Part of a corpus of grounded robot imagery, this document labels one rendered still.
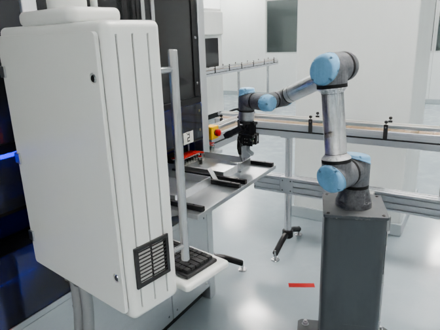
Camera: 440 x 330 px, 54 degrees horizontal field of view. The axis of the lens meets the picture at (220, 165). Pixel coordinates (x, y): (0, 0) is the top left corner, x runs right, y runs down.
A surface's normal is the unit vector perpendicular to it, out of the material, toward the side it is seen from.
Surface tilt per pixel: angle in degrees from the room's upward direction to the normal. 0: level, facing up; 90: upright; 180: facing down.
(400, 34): 90
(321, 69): 82
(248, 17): 90
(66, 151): 90
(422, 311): 0
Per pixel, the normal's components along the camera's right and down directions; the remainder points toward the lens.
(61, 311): 0.86, 0.13
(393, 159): -0.52, 0.26
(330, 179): -0.72, 0.35
